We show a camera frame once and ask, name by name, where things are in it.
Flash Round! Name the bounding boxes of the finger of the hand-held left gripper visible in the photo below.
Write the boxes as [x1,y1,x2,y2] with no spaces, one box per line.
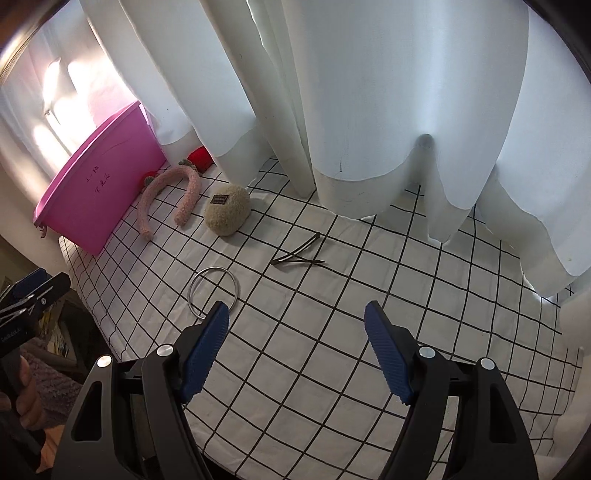
[13,273,71,320]
[8,269,52,298]

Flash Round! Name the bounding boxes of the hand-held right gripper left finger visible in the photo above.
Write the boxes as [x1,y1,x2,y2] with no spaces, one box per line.
[52,300,230,480]

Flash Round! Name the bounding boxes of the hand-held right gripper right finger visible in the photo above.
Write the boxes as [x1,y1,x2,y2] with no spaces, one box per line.
[364,300,541,480]

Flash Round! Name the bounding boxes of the large silver bangle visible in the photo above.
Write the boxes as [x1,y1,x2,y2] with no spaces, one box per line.
[187,267,240,320]

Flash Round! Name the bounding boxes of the pink plastic bin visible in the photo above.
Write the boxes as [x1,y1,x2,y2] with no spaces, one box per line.
[33,100,166,257]

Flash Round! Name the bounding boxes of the person's left forearm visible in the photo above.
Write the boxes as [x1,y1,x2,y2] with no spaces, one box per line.
[21,348,86,432]

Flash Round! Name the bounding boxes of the person's left hand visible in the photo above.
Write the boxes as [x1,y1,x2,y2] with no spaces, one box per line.
[11,357,48,432]

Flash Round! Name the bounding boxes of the colourful printed packet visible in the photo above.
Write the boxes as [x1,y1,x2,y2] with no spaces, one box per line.
[39,309,71,357]

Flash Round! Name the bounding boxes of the white black-grid cloth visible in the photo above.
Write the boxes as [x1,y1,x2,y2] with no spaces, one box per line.
[58,157,585,476]

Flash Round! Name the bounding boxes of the pink strawberry plush headband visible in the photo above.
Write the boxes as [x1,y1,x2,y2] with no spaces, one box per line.
[137,147,214,243]

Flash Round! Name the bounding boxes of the thin black hair clip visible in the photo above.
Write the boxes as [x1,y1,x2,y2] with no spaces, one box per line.
[271,233,327,267]

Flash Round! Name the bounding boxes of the beige plush hair clip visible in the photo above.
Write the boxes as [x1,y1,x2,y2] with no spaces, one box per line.
[204,184,252,237]

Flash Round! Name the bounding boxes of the white cushion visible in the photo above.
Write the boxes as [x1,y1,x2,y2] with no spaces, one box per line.
[551,295,591,437]

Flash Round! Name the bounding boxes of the white curtain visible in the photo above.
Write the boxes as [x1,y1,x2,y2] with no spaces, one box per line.
[0,0,591,298]

